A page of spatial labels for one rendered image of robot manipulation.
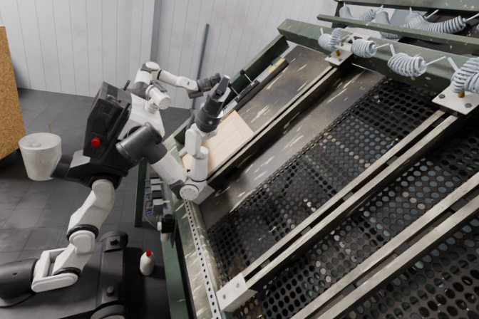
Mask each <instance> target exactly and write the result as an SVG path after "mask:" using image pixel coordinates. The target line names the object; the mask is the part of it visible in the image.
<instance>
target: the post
mask: <svg viewBox="0 0 479 319"><path fill-rule="evenodd" d="M147 164H148V163H147V161H146V159H142V160H141V161H140V163H139V164H138V177H137V188H136V198H135V218H134V226H142V219H143V204H144V196H145V179H146V172H147Z"/></svg>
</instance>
